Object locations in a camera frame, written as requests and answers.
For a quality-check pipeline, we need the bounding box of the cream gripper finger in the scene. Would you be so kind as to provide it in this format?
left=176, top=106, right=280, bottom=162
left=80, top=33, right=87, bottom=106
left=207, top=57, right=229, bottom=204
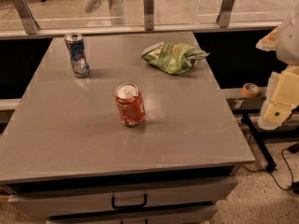
left=258, top=65, right=299, bottom=130
left=256, top=27, right=279, bottom=51

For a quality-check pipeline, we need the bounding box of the green jalapeno chip bag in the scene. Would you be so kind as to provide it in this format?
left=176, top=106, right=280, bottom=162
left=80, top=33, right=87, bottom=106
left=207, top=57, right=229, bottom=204
left=141, top=42, right=208, bottom=76

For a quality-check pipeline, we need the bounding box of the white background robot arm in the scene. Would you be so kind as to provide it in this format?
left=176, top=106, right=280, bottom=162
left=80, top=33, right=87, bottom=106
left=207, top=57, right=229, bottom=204
left=83, top=0, right=128, bottom=25

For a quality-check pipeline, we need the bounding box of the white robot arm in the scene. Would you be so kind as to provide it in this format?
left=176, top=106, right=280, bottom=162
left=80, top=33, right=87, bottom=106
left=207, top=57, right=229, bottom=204
left=256, top=5, right=299, bottom=130

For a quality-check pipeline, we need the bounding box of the red coke can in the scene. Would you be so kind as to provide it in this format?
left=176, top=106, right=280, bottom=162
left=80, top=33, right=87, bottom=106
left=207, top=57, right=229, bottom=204
left=115, top=83, right=146, bottom=127

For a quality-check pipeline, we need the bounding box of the blue crushed soda can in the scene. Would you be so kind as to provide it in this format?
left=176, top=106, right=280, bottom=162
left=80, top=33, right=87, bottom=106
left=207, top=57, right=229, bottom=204
left=64, top=33, right=90, bottom=77

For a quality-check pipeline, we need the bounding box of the orange tape roll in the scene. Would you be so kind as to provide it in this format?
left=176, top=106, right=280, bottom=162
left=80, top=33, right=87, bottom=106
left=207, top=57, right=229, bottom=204
left=242, top=83, right=260, bottom=98

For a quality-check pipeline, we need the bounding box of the black table leg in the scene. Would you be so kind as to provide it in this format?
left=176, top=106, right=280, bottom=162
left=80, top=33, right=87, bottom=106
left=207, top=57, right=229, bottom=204
left=241, top=112, right=277, bottom=173

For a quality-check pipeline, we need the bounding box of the lower grey drawer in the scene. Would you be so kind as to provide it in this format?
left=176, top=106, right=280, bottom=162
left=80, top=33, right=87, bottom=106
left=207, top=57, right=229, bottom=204
left=46, top=205, right=217, bottom=224

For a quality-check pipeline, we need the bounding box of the grey drawer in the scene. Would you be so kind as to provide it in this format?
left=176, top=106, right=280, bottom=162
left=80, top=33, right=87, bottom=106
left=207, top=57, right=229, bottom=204
left=46, top=205, right=217, bottom=224
left=8, top=176, right=237, bottom=217

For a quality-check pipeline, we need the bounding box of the upper grey drawer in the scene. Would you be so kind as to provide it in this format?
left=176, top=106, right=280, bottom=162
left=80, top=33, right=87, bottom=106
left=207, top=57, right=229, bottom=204
left=8, top=176, right=237, bottom=217

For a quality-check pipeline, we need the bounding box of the right metal bracket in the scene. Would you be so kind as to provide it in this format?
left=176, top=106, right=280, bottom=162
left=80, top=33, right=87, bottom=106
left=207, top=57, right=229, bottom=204
left=217, top=0, right=235, bottom=28

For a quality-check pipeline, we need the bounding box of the black floor cable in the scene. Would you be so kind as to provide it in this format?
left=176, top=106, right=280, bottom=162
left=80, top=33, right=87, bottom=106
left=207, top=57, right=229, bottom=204
left=242, top=147, right=295, bottom=192

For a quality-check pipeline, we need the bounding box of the middle metal bracket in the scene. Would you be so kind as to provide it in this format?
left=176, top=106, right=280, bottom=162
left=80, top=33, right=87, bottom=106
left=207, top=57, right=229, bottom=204
left=143, top=0, right=154, bottom=31

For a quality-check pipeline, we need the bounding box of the black drawer handle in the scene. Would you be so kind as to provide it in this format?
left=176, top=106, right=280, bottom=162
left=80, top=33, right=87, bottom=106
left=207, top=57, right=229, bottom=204
left=111, top=194, right=148, bottom=210

